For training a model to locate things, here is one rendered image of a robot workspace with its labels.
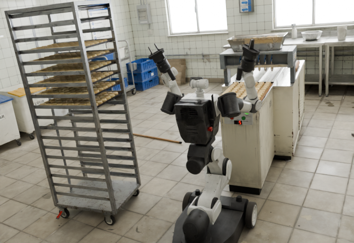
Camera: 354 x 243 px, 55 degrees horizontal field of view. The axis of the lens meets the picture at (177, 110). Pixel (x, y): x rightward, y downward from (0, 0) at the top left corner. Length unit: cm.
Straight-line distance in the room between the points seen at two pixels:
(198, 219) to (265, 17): 496
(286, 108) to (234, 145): 79
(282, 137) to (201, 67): 407
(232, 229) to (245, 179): 71
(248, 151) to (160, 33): 520
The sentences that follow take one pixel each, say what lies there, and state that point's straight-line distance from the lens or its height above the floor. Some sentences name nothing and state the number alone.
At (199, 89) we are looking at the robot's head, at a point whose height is 116.
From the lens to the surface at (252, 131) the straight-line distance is 292.
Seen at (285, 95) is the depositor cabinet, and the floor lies 75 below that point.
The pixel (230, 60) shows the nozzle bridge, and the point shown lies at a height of 110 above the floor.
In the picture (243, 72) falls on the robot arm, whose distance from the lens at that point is 227.
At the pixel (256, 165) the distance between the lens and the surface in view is 306.
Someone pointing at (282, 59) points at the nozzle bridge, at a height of 109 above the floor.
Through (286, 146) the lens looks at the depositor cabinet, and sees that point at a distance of 369.
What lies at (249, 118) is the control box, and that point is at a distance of 285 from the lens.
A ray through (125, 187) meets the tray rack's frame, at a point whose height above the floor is 15.
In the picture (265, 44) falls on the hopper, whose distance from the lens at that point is 347.
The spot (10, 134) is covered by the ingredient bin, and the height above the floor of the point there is 23.
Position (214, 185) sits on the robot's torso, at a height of 38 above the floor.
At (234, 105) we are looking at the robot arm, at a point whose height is 107.
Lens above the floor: 174
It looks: 18 degrees down
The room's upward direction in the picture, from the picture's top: 7 degrees counter-clockwise
